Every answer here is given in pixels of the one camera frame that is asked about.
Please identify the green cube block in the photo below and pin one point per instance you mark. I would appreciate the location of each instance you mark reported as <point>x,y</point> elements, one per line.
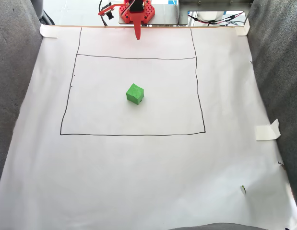
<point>135,94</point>

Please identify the white tape piece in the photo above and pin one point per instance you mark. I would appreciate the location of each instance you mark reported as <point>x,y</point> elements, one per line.
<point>265,133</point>
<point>243,28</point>
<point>48,31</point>

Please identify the white paper sheet black lines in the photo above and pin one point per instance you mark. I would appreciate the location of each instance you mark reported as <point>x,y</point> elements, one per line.
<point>138,167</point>

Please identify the orange bracket black camera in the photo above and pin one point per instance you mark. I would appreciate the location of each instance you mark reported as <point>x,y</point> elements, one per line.
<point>108,10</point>

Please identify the grey metal frame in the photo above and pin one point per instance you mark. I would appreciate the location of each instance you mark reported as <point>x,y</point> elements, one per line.
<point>210,4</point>

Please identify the dark post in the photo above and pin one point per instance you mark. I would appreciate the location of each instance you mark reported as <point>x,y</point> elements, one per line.
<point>40,9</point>

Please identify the grey felt wall panel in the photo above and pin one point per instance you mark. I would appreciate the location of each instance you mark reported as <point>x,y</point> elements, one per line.
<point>277,83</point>
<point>14,83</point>

